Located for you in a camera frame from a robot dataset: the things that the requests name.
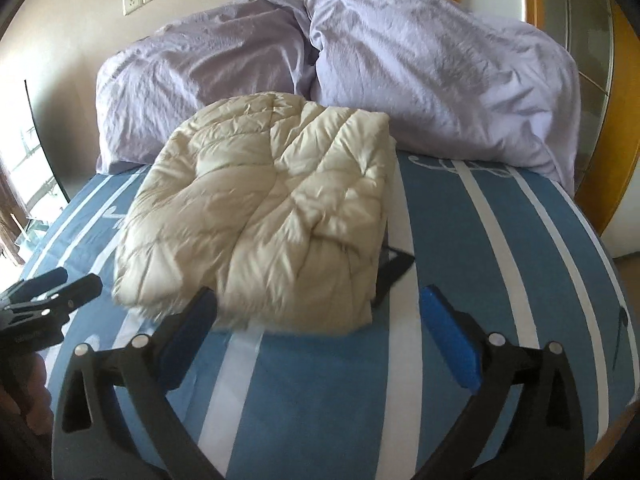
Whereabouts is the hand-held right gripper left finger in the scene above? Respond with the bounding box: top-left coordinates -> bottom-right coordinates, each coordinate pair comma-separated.
52,286 -> 226,480

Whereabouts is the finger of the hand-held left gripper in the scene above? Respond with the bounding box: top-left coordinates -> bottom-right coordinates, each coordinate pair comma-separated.
10,273 -> 104,333
0,267 -> 69,307

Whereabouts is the cream puffer jacket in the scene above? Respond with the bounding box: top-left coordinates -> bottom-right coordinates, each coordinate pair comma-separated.
111,91 -> 398,338

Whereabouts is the black strap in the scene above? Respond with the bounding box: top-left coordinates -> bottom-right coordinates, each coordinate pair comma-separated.
372,245 -> 417,307

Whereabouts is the orange wooden door frame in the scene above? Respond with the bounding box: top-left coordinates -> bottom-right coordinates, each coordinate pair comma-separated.
575,0 -> 640,238

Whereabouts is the person's left hand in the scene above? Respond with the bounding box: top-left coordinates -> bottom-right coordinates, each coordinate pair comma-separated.
22,352 -> 53,428

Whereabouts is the blue striped bed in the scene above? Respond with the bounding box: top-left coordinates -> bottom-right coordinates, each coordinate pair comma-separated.
15,150 -> 626,480

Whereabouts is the glass door panel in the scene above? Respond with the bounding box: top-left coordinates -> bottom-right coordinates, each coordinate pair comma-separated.
537,0 -> 616,196

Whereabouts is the lilac pillow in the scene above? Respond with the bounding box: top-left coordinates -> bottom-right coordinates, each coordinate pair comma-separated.
302,0 -> 583,191
95,0 -> 318,176

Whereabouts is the brown curtain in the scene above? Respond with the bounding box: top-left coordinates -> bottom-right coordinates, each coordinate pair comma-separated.
0,160 -> 26,266

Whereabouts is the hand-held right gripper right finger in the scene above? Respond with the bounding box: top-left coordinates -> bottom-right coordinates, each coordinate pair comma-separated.
419,284 -> 586,480

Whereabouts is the glass window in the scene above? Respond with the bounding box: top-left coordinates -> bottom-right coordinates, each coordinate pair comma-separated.
0,80 -> 71,261

